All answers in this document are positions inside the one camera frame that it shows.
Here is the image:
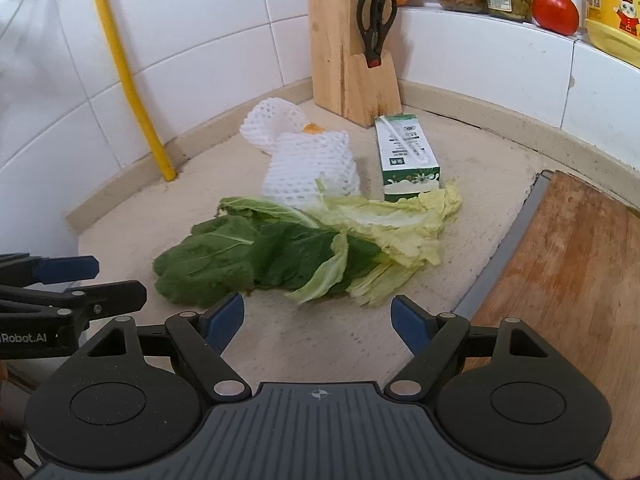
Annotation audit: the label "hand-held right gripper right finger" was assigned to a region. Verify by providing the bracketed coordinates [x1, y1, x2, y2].
[384, 295, 566, 403]

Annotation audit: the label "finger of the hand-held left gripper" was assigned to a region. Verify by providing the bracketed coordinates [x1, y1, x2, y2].
[0, 280, 147, 322]
[0, 254, 100, 286]

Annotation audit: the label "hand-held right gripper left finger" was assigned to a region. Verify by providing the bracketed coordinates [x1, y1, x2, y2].
[70, 292, 252, 403]

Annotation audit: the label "pale cabbage leaf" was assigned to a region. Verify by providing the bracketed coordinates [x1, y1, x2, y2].
[217, 177, 463, 308]

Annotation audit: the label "green milk carton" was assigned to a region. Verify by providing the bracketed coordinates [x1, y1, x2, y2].
[375, 114, 442, 202]

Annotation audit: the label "wooden cutting board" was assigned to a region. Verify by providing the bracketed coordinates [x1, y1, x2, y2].
[470, 170, 640, 480]

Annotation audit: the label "yellow pipe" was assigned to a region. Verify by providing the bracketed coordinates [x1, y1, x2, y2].
[86, 0, 177, 182]

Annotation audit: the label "wooden knife block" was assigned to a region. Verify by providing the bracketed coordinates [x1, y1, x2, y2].
[306, 0, 403, 127]

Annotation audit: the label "black kitchen scissors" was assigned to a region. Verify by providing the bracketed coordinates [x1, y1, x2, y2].
[356, 0, 398, 68]

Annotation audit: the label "red tomato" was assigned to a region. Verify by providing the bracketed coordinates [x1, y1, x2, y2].
[531, 0, 581, 37]

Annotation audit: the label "yellow detergent bottle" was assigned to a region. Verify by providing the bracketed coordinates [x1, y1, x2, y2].
[582, 0, 640, 68]

